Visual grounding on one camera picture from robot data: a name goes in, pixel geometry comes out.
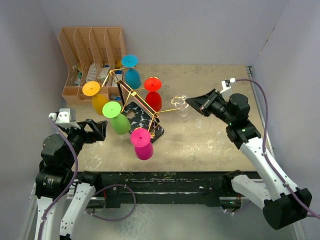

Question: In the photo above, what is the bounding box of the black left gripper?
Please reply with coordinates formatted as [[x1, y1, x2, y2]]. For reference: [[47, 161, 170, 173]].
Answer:
[[61, 117, 107, 167]]

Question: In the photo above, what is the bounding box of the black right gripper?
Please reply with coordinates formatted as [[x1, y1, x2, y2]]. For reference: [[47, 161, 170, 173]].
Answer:
[[186, 88, 235, 126]]

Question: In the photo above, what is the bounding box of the clear glass wine glass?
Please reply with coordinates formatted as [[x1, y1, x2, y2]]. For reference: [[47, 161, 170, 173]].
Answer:
[[173, 95, 190, 123]]

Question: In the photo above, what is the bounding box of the pink plastic wine glass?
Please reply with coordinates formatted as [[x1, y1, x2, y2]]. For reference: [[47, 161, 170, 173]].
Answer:
[[130, 127, 154, 161]]

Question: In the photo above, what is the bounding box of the red plastic wine glass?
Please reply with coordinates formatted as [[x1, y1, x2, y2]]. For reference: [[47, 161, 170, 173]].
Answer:
[[144, 76, 162, 112]]

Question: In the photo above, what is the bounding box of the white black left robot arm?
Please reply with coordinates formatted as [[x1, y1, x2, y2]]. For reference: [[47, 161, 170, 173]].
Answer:
[[35, 119, 108, 240]]

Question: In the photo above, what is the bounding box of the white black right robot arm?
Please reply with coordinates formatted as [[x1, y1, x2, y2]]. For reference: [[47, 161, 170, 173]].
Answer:
[[185, 89, 312, 230]]

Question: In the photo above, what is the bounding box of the green plastic wine glass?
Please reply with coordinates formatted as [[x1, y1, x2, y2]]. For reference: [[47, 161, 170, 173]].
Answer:
[[102, 101, 131, 135]]

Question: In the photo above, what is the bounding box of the yellow plastic wine glass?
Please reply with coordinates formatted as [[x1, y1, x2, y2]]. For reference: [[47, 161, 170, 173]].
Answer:
[[82, 81, 109, 116]]

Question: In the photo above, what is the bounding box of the black marbled rack base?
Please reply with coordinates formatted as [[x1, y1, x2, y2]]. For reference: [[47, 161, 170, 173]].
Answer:
[[123, 101, 165, 144]]

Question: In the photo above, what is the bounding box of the blue plastic wine glass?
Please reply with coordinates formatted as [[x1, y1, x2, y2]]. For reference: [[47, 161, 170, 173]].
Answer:
[[121, 54, 141, 90]]

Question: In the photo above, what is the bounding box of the tan plastic file organizer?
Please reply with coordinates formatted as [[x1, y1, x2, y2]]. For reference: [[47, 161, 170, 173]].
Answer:
[[58, 27, 127, 105]]

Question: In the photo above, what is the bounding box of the gold wire wine glass rack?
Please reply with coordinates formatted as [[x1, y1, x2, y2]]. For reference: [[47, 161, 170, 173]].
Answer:
[[116, 79, 178, 134]]

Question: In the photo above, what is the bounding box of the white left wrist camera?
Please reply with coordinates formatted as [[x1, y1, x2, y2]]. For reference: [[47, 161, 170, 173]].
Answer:
[[48, 108, 76, 128]]

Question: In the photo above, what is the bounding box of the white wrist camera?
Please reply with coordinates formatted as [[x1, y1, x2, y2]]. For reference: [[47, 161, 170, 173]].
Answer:
[[48, 108, 76, 128], [220, 77, 236, 97]]

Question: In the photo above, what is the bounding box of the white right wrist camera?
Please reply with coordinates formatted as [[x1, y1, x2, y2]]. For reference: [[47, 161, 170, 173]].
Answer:
[[220, 77, 236, 97]]

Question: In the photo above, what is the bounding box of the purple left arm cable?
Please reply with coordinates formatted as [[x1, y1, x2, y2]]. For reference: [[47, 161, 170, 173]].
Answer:
[[37, 119, 79, 240]]

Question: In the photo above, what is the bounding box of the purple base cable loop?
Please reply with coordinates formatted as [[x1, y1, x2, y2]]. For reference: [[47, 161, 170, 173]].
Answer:
[[83, 184, 137, 222]]

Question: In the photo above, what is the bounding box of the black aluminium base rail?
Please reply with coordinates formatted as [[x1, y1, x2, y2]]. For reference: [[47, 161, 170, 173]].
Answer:
[[96, 171, 264, 209]]

